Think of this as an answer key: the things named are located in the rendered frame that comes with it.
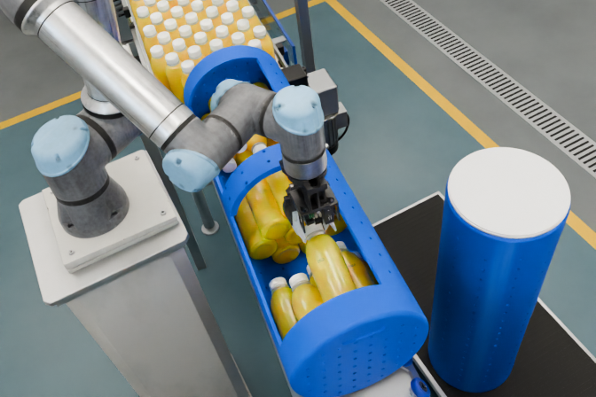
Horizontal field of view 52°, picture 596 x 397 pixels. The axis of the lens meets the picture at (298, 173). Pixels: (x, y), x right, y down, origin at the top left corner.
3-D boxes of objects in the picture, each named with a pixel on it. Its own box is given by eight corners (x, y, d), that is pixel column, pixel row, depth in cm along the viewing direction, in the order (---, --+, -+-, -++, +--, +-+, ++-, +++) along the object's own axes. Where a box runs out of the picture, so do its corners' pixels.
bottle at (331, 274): (337, 323, 118) (304, 240, 124) (369, 310, 117) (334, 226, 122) (327, 325, 112) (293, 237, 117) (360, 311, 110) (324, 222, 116)
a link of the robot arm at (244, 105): (191, 105, 96) (247, 125, 91) (231, 66, 102) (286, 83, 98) (200, 141, 102) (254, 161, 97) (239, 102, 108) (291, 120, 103)
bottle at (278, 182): (307, 193, 129) (279, 141, 141) (278, 207, 129) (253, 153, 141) (315, 212, 134) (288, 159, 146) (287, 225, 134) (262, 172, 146)
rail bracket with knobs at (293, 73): (285, 109, 191) (280, 83, 183) (277, 96, 195) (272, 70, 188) (313, 99, 192) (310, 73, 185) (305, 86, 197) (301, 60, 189)
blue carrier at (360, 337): (295, 416, 121) (286, 351, 100) (192, 138, 178) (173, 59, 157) (423, 366, 127) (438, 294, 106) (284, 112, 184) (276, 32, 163)
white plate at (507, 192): (520, 258, 130) (519, 260, 131) (595, 188, 140) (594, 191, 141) (423, 188, 146) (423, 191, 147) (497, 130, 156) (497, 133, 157)
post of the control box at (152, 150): (198, 270, 262) (122, 97, 188) (195, 263, 265) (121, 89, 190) (207, 267, 263) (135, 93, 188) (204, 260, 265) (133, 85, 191)
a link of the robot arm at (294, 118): (285, 74, 96) (331, 89, 93) (292, 124, 104) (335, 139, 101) (257, 105, 92) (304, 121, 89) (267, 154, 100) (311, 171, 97)
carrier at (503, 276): (475, 411, 196) (530, 354, 206) (520, 263, 131) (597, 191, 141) (411, 350, 212) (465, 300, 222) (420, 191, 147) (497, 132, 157)
